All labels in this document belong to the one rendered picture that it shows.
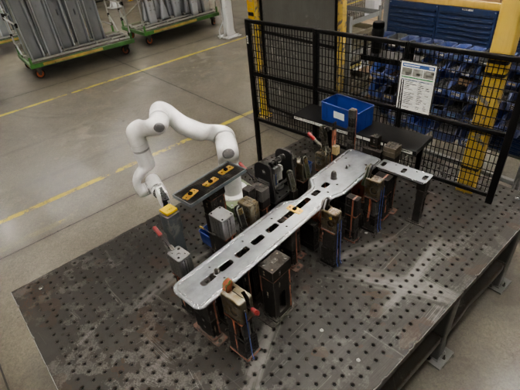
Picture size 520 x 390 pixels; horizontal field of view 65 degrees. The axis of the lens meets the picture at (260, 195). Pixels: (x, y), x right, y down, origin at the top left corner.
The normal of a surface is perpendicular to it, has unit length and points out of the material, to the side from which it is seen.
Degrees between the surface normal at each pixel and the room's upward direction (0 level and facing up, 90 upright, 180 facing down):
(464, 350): 0
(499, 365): 0
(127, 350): 0
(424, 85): 90
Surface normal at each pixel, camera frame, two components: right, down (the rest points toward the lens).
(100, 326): -0.08, -0.80
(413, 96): -0.67, 0.48
